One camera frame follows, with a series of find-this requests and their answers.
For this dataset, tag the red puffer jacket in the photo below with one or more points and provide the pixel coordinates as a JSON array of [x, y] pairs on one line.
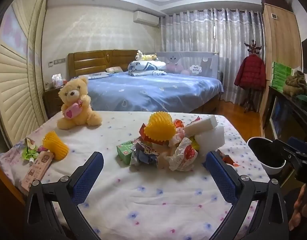
[[251, 72]]

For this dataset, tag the grey patterned curtains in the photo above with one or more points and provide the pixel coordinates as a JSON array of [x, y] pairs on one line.
[[193, 35]]

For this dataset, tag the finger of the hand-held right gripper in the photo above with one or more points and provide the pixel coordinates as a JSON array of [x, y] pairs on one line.
[[281, 148], [297, 142]]

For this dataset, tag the brown wooden headboard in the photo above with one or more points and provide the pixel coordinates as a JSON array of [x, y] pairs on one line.
[[93, 62]]

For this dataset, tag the white floral bed sheet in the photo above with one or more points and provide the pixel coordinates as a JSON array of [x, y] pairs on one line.
[[143, 192]]

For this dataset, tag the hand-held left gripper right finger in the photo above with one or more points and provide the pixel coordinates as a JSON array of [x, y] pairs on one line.
[[222, 177]]

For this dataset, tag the grey mesh bed rail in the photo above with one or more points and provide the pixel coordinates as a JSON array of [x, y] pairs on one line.
[[188, 60]]

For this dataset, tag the yellow foam fruit net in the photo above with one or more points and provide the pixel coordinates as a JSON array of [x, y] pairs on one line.
[[159, 130], [54, 145]]

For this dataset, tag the patterned tissue box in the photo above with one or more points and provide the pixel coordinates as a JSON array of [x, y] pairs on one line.
[[56, 80]]

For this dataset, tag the pink plush toy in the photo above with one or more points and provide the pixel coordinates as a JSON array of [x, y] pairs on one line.
[[177, 68]]

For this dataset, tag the folded blue white quilt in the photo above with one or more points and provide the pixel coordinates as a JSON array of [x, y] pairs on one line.
[[143, 67]]

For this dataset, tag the brown knitted cloth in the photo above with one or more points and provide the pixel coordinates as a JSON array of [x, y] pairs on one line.
[[296, 83]]

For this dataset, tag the small red clear wrapper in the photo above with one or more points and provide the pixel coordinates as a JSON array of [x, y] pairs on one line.
[[179, 124]]

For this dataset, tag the bed with blue sheet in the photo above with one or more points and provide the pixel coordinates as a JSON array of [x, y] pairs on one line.
[[156, 92]]

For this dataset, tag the yellow plush toy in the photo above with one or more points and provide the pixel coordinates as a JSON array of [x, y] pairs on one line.
[[146, 56]]

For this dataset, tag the yellow teddy bear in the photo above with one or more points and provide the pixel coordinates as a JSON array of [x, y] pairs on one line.
[[81, 120]]

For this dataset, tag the dark green cap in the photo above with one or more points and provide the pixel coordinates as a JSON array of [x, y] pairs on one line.
[[303, 98]]

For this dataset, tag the small pink pillow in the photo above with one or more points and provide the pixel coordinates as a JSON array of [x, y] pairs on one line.
[[113, 70]]

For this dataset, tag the white trash bin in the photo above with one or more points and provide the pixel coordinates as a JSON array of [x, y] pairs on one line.
[[266, 170]]

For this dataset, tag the person's right hand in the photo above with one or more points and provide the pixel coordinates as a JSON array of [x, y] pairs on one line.
[[297, 205]]

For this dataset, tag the white air conditioner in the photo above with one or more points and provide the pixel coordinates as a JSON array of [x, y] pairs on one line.
[[146, 18]]

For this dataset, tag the green drink carton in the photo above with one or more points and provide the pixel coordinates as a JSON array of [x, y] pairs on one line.
[[124, 152]]

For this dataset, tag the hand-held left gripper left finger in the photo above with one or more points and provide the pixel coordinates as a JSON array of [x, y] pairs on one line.
[[87, 177]]

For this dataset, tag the blue white wrapper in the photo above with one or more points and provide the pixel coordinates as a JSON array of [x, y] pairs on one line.
[[143, 155]]

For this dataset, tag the wooden nightstand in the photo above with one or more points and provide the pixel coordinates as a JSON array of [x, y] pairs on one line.
[[52, 102]]

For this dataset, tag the tall wooden wardrobe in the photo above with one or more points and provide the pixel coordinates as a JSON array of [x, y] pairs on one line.
[[281, 42]]

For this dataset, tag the red snack bag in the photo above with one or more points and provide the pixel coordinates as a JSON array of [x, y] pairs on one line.
[[228, 160]]

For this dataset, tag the pink phone case box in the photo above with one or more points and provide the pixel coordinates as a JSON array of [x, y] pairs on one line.
[[36, 172]]

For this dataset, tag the stack of green boxes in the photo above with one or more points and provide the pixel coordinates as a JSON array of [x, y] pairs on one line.
[[279, 76]]

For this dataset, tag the white red wrapper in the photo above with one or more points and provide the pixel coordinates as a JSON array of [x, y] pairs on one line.
[[183, 155]]

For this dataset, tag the blue white pillow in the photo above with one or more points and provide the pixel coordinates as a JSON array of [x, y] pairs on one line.
[[96, 75]]

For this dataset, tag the white foam block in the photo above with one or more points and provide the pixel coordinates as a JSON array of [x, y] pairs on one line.
[[211, 141], [201, 125]]

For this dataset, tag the cream louvered closet doors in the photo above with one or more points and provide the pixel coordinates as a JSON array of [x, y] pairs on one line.
[[16, 80]]

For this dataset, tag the dark wooden cabinet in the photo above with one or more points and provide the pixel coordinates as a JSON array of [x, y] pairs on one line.
[[281, 115]]

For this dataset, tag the green snack packet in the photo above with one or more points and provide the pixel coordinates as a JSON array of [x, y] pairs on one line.
[[28, 148]]

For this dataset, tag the orange snack packet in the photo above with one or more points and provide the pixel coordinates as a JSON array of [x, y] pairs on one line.
[[144, 131]]

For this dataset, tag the wall switch panel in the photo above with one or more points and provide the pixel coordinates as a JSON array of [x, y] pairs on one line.
[[57, 62]]

